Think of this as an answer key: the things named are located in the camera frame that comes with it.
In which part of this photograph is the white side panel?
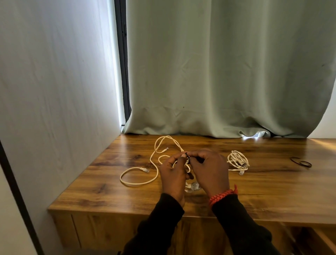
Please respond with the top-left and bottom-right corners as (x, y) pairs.
(0, 0), (126, 255)

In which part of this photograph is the person's right hand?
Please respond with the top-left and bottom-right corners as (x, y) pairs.
(187, 149), (230, 198)

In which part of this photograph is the wooden cabinet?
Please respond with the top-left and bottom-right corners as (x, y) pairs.
(48, 134), (336, 255)

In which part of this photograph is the grey-green curtain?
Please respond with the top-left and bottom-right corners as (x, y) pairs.
(123, 0), (336, 139)

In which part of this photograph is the person's right forearm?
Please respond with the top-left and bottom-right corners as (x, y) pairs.
(211, 194), (281, 255)

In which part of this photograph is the white cable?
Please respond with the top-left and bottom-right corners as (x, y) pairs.
(172, 160), (201, 194)
(120, 135), (186, 186)
(227, 150), (250, 176)

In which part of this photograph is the person's left hand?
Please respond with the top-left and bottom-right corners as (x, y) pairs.
(159, 151), (191, 208)

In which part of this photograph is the black window frame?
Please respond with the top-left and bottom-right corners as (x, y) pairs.
(114, 0), (132, 123)

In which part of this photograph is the person's left forearm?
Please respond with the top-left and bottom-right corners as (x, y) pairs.
(122, 193), (185, 255)

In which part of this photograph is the red braided bracelet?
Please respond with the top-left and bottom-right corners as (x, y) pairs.
(209, 185), (239, 207)

